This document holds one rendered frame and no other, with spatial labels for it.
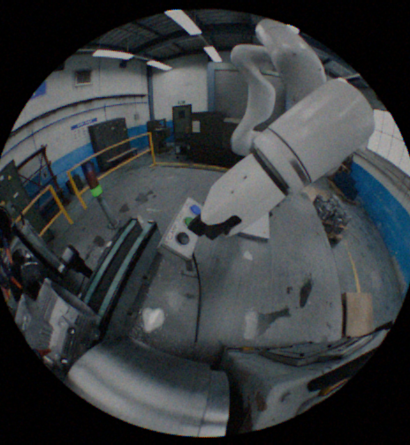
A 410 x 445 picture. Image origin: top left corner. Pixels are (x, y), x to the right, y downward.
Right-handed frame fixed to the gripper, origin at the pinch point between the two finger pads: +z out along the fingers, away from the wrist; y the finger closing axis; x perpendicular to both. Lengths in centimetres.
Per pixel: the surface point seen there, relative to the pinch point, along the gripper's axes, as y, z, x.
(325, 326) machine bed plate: 17, -10, 65
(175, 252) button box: 3.5, 7.1, -0.3
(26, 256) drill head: 29, 30, -42
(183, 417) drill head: 29.0, -5.1, 2.8
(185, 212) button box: -7.1, 6.6, -2.2
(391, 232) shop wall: -151, -278, 473
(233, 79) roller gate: -652, -167, -156
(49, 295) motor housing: 27.4, 18.0, -21.1
